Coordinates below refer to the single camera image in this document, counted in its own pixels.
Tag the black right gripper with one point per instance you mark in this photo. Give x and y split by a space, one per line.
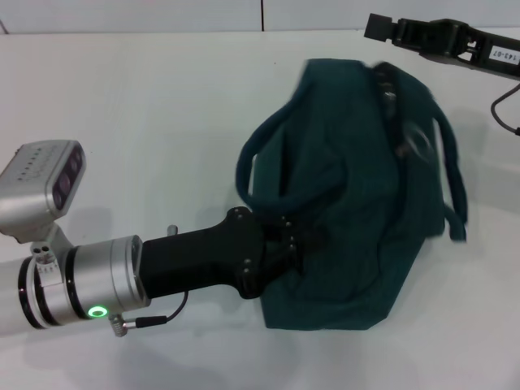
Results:
487 48

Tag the dark teal insulated lunch bag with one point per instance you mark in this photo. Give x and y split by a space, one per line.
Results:
345 264

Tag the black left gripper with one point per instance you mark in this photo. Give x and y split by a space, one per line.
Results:
203 260

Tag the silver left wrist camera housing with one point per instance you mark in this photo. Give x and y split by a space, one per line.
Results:
32 183

